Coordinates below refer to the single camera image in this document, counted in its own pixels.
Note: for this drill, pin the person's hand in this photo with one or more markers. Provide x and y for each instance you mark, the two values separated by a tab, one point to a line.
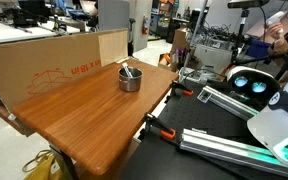
274	30

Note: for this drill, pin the white VR controller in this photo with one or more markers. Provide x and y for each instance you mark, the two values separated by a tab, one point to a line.
277	17

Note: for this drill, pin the black white dry-erase marker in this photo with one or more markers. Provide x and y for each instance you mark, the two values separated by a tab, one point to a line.
126	69

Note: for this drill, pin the brown sleeved forearm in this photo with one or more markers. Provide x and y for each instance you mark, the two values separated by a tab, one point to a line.
285	50

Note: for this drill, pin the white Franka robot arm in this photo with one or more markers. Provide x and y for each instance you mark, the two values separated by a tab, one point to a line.
277	130

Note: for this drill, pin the small stainless steel pot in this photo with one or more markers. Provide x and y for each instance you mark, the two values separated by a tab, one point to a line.
130	85

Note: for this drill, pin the flat brown cardboard sheet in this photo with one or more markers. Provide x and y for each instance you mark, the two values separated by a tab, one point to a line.
287	26

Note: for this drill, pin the blue plastic bin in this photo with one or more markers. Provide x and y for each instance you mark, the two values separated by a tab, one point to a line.
258	48

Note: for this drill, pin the white VR headset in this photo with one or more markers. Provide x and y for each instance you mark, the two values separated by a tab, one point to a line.
247	71

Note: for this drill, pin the grey equipment box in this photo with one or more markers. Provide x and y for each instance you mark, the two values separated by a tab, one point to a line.
212	58

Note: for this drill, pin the silver slanted metal pole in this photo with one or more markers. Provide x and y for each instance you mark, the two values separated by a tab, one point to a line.
194	41

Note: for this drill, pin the small brown cardboard box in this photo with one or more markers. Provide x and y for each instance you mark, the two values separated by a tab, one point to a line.
180	40

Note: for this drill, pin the grey partition panel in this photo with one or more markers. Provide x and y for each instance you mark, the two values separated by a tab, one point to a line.
114	15

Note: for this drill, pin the brown cardboard panel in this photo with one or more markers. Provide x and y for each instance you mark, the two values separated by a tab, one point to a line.
34	63

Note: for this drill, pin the white background worktable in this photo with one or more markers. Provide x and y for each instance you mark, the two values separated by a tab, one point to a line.
14	33

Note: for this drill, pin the yellow bag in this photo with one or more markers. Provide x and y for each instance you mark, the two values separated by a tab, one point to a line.
42	168

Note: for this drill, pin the black camera stand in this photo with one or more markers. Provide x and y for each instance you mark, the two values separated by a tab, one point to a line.
239	36

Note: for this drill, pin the black camera on stand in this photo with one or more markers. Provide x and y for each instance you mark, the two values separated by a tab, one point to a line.
247	3

